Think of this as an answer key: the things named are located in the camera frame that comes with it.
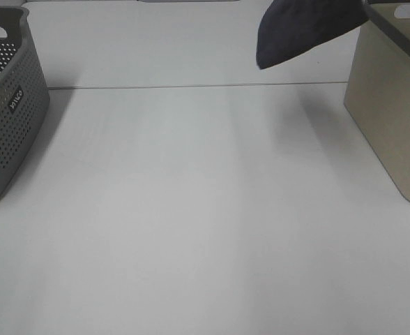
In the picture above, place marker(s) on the grey perforated plastic basket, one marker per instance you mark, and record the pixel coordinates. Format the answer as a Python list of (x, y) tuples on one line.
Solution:
[(24, 96)]

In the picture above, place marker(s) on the dark grey towel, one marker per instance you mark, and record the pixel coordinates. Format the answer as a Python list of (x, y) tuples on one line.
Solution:
[(291, 28)]

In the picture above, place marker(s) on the beige plastic storage bin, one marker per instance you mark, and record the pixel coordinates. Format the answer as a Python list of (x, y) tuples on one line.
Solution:
[(378, 90)]

